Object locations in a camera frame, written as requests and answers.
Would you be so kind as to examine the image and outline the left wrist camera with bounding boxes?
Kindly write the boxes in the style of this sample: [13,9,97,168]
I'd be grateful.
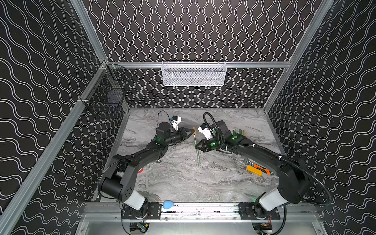
[170,116,182,131]

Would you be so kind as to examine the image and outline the white wire mesh basket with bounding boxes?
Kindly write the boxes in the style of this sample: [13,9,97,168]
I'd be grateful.
[161,61,227,87]

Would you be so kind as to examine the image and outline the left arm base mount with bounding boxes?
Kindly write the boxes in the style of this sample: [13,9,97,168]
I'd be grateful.
[121,202,162,220]

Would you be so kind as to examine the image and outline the aluminium front rail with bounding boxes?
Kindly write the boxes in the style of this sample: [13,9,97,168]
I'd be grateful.
[82,201,318,223]

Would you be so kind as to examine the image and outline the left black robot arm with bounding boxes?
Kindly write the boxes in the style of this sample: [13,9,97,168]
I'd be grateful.
[98,122,194,210]

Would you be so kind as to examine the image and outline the orange yellow box cutter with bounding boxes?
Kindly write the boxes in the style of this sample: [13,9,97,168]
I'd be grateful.
[246,164,271,176]

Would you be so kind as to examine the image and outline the blue egg-shaped object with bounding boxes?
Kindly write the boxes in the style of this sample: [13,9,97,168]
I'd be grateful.
[163,200,174,210]

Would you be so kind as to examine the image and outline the black wire mesh basket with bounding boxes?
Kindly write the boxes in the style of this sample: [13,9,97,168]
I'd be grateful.
[83,64,134,119]

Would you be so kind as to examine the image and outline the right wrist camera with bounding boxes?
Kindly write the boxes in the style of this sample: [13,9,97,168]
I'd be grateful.
[198,123,216,141]

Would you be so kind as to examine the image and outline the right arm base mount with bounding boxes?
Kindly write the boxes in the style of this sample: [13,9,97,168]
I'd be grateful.
[239,202,281,220]

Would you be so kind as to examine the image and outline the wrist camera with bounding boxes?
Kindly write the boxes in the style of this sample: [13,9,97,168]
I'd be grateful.
[198,123,216,141]
[170,116,182,131]

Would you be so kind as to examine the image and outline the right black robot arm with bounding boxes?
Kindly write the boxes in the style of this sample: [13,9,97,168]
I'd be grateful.
[195,112,333,217]

